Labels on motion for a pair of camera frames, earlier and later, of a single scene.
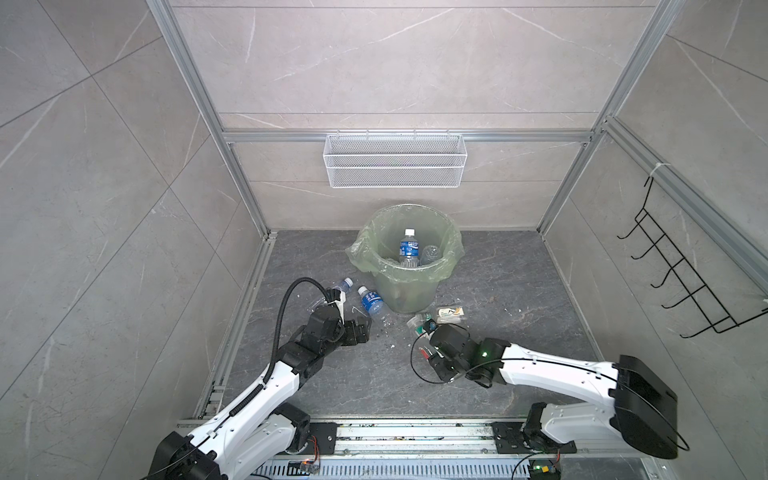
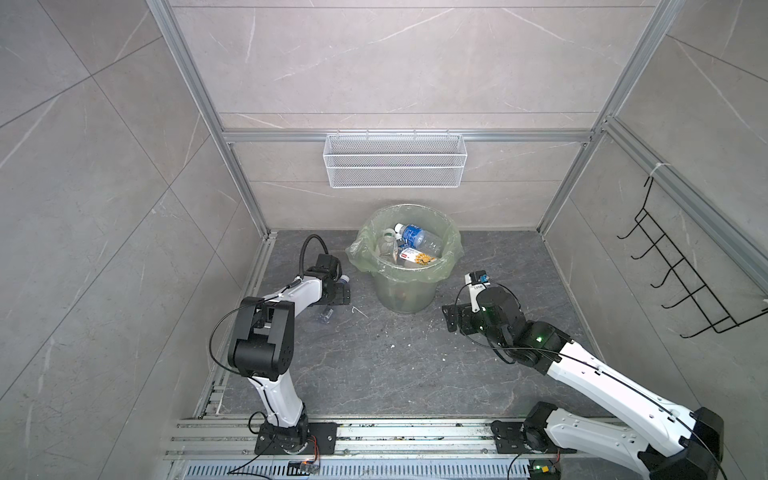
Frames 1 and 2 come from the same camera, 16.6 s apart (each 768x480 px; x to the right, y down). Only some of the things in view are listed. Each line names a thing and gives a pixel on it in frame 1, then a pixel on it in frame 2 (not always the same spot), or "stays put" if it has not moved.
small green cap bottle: (417, 322) to (388, 249)
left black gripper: (355, 337) to (343, 293)
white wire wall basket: (395, 161) stays put
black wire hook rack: (718, 317) stays put
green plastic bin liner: (376, 246) stays put
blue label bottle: (378, 309) to (414, 237)
